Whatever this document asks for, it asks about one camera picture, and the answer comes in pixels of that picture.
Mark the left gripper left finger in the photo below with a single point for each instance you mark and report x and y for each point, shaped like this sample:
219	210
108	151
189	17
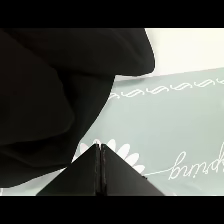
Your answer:
80	178

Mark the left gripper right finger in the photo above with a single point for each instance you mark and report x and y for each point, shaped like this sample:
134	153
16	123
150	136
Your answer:
123	180

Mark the black garment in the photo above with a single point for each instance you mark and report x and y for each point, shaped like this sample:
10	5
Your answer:
50	100

